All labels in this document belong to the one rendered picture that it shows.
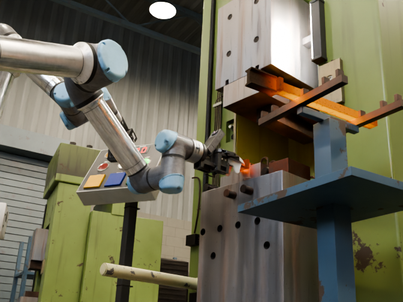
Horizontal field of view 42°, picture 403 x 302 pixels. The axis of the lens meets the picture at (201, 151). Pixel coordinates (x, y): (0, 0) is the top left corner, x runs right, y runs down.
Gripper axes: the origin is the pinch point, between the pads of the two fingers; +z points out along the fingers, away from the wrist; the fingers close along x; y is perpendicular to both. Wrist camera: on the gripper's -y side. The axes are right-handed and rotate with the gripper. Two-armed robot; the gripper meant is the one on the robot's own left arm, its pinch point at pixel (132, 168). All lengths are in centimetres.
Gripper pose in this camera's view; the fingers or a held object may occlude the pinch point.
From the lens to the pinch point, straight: 206.5
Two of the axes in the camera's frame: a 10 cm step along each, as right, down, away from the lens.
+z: 3.1, 7.7, 5.5
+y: 2.3, -6.3, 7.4
